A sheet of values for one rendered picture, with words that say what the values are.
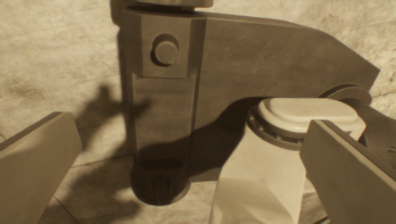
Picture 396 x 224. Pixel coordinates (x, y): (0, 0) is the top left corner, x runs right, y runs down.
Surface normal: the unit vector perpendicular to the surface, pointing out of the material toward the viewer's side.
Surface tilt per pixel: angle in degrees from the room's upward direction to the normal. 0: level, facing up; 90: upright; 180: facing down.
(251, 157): 90
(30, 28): 0
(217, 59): 0
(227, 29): 0
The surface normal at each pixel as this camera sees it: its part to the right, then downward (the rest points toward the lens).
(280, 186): 0.10, -0.86
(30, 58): 0.17, 0.51
